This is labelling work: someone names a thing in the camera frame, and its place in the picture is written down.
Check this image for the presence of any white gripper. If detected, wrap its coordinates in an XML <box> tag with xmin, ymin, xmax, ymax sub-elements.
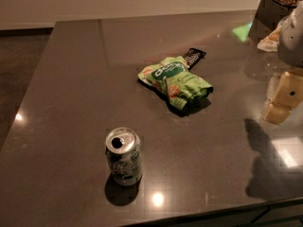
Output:
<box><xmin>262</xmin><ymin>3</ymin><xmax>303</xmax><ymax>125</ymax></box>

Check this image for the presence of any green 7up soda can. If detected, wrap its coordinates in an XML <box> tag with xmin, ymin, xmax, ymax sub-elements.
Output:
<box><xmin>105</xmin><ymin>127</ymin><xmax>143</xmax><ymax>186</ymax></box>

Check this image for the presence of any yellow white snack packet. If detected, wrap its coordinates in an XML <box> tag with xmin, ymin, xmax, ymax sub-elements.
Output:
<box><xmin>258</xmin><ymin>25</ymin><xmax>282</xmax><ymax>52</ymax></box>

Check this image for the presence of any dark box with snacks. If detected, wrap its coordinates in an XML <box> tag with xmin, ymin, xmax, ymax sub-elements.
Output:
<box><xmin>248</xmin><ymin>0</ymin><xmax>293</xmax><ymax>43</ymax></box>

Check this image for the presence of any black candy bar wrapper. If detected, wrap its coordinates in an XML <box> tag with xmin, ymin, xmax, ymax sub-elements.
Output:
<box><xmin>183</xmin><ymin>48</ymin><xmax>206</xmax><ymax>69</ymax></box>

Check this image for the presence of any green snack chip bag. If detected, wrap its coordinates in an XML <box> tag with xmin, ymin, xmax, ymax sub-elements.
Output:
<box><xmin>138</xmin><ymin>56</ymin><xmax>213</xmax><ymax>111</ymax></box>

